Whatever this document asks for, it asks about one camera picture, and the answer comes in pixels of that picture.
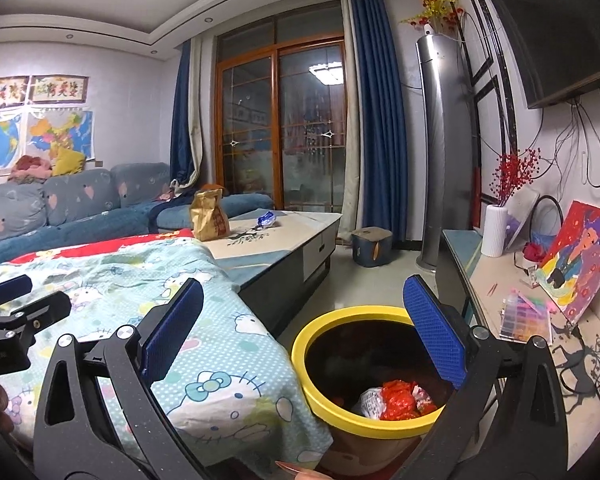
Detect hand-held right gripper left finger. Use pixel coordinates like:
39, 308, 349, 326
32, 279, 216, 480

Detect white foam fruit net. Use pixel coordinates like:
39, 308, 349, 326
357, 387, 388, 419

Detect person's right hand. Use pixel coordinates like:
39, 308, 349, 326
275, 461, 324, 477

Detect cartoon cat printed blanket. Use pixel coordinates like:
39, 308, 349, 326
0, 237, 333, 466

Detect white ribbed vase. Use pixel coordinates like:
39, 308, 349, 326
481, 204, 511, 258

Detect dark blue stool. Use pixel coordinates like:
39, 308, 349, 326
351, 227, 393, 268

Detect silver tower air conditioner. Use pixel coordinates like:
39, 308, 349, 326
415, 32, 481, 273

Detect embroidered wall picture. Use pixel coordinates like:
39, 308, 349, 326
31, 75, 89, 103
0, 76, 31, 110

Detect black wall frame trim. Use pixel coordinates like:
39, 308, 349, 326
452, 0, 518, 201

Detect black hoop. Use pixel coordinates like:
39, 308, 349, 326
530, 195, 564, 241

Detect black television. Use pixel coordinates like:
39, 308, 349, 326
472, 0, 600, 110

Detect blue sofa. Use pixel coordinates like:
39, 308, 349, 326
0, 161, 276, 266

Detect red printed blanket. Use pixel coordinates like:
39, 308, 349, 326
10, 228, 196, 264

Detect country map poster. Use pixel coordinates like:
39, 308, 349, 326
27, 109, 95, 163

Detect white tilted panel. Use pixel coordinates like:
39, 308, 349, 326
505, 189, 541, 251

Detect television cabinet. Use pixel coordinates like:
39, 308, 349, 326
435, 227, 600, 471

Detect colourful painting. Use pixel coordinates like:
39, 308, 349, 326
535, 200, 600, 323

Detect pink white wrapper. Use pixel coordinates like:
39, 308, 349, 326
412, 385, 439, 414

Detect yellow red artificial flowers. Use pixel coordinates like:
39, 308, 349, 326
400, 0, 463, 36

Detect yellow rimmed waste bin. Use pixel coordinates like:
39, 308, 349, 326
291, 305, 481, 476

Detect wooden sliding glass door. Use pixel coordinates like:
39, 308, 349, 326
215, 7, 348, 213

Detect blue curtain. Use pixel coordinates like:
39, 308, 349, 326
170, 40, 196, 186
347, 0, 411, 251

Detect beige curtain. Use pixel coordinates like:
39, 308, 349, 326
340, 0, 367, 235
187, 35, 204, 186

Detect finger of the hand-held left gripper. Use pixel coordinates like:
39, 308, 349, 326
0, 291, 72, 335
0, 274, 34, 307

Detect pile of red clothes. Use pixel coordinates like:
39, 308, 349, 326
7, 155, 53, 183

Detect red plastic bag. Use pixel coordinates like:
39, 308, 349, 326
379, 380, 422, 422

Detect clear bead box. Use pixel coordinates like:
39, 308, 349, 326
500, 290, 553, 343

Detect red berry branches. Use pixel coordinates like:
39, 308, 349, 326
490, 147, 541, 208

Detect black cable bundle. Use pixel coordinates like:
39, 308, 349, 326
530, 87, 600, 191

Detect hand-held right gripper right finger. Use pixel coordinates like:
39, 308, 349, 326
402, 274, 570, 480

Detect grey coffee table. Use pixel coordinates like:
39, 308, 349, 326
210, 210, 343, 338

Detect yellow cushion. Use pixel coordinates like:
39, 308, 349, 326
51, 147, 87, 177

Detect brown paper bag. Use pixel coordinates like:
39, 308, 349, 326
189, 187, 231, 242

